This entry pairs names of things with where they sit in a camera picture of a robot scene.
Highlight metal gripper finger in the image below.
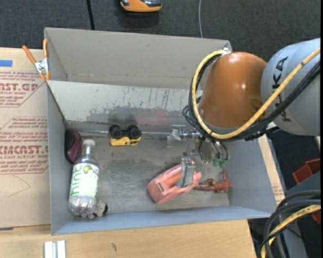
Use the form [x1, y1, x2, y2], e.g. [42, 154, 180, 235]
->
[177, 157, 196, 187]
[166, 125, 187, 148]

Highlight brown cardboard board red print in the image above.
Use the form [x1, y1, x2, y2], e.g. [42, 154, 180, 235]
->
[0, 46, 52, 231]

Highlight grey metal bin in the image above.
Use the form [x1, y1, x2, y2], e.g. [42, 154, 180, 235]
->
[44, 27, 278, 236]

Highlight yellow toy car black wheels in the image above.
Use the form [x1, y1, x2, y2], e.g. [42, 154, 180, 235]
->
[108, 124, 142, 147]

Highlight dark maroon computer mouse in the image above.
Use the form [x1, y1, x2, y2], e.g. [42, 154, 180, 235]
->
[64, 128, 83, 164]

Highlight red-brown toy figure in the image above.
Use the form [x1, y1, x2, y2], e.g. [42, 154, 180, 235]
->
[194, 170, 233, 194]

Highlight pink tape dispenser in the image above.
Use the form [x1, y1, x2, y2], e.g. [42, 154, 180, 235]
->
[146, 163, 202, 205]

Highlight black and white toy animal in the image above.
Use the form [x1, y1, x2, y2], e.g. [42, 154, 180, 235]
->
[93, 201, 109, 219]

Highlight clear plastic bottle green label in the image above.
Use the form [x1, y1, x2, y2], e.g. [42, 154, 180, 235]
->
[67, 139, 101, 220]

